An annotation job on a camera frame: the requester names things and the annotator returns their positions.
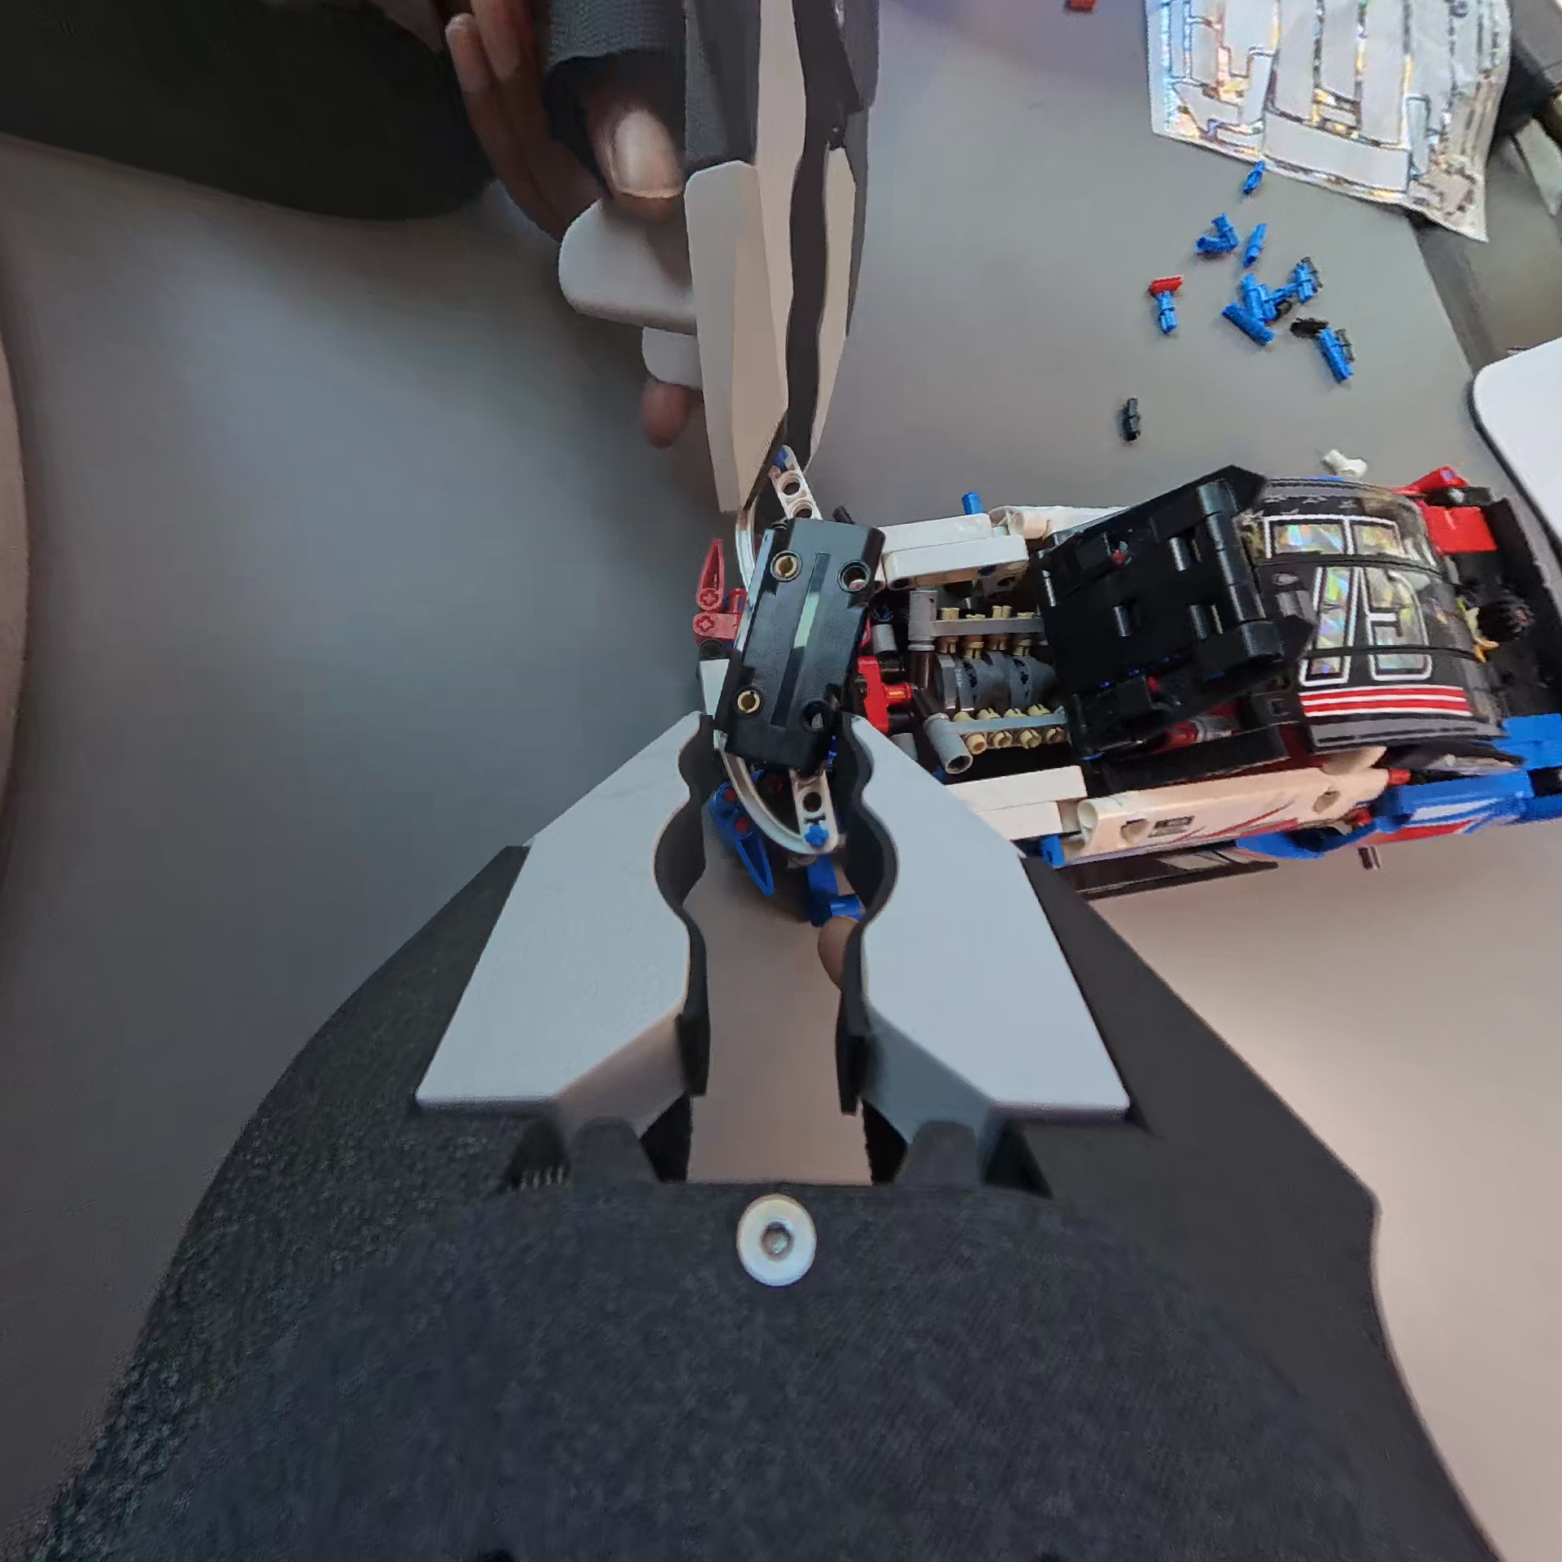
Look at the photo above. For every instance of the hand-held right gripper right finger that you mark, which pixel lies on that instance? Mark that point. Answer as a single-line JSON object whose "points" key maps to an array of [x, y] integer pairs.
{"points": [[978, 963]]}

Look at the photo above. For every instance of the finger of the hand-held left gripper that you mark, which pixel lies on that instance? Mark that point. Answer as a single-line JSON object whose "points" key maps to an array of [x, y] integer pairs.
{"points": [[743, 307], [838, 268]]}

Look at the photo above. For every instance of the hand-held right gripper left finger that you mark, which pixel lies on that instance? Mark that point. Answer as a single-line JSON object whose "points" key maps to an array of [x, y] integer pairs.
{"points": [[573, 954]]}

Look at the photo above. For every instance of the brick-built toy race car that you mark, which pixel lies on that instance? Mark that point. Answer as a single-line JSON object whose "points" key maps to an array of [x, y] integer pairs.
{"points": [[1169, 621]]}

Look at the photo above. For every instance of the person's right hand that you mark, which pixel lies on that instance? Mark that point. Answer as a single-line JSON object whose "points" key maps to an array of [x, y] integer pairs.
{"points": [[831, 954]]}

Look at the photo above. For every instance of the person's left hand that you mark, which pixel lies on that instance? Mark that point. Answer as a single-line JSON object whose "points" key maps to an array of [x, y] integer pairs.
{"points": [[507, 108]]}

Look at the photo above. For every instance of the pile of blue connector pins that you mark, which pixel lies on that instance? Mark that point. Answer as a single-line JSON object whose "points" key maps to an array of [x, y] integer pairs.
{"points": [[1255, 307]]}

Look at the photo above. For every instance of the holographic sticker sheet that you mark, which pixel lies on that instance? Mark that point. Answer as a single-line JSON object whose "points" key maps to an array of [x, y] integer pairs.
{"points": [[1329, 85]]}

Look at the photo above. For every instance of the small white brick piece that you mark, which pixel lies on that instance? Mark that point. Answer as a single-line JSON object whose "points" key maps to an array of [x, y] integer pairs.
{"points": [[1342, 460]]}

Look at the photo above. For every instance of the white instruction booklet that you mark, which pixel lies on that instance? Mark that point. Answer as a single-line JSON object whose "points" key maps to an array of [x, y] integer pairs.
{"points": [[1527, 439]]}

